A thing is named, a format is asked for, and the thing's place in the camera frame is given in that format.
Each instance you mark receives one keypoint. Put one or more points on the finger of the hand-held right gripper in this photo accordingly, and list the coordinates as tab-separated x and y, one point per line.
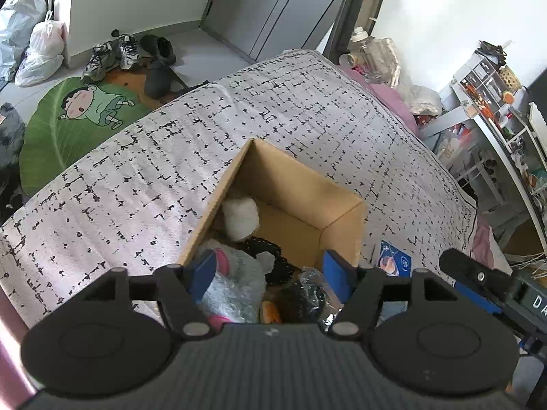
474	273

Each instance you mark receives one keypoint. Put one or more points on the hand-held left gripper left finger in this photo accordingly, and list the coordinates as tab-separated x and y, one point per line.
207	271

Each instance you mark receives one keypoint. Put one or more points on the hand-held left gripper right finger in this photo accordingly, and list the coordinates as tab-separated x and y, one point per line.
335	273

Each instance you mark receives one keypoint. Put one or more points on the blue fluffy plush toy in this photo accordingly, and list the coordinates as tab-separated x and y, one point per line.
239	284

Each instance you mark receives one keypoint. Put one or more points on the black lace cloth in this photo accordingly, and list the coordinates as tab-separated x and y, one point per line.
278	264

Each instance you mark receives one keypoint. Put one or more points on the blue packet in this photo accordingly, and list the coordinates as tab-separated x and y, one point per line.
393	260

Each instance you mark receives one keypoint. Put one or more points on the white fluffy ball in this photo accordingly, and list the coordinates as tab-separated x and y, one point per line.
241	218

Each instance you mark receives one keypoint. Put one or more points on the orange bun plush toy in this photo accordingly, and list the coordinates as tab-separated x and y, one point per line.
270	314

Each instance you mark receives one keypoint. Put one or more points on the brown cardboard box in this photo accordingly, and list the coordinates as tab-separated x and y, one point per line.
282	179

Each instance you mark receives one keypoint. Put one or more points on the white black-patterned blanket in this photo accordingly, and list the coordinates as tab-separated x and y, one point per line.
149	158

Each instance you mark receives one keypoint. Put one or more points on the white shelf with clutter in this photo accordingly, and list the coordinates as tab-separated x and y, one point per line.
504	149

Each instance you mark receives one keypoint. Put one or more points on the small orange ornament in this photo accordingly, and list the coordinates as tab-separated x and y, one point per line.
507	97

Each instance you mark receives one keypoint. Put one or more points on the green cartoon floor mat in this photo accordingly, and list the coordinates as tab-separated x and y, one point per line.
64	136

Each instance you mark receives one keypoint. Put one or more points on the black shoe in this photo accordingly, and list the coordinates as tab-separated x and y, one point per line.
160	47
160	79

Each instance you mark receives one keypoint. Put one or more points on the woven basket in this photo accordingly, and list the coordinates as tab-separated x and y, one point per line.
509	77

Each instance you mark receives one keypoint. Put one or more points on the crumpled clear plastic bag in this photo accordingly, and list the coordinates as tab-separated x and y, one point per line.
386	62

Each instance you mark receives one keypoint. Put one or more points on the black tangled item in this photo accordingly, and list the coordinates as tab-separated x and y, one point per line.
492	50

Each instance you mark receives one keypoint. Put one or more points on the clear water bottle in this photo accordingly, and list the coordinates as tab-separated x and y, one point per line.
362	47

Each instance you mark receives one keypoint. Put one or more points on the grey white sneaker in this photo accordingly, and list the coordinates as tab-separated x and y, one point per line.
100	59
128	51

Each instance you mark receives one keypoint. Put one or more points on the grey fluffy rug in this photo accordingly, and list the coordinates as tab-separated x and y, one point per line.
10	136

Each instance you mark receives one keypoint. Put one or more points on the dark framed leaning board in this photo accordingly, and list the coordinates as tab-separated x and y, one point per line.
359	4

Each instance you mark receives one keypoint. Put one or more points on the grey door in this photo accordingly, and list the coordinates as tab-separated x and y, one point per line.
273	8

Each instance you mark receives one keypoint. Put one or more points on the white plastic bag pink contents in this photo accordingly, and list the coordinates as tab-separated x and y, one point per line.
42	47

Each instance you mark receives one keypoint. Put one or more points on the grey-white plastic bag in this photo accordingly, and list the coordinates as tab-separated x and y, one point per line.
17	21

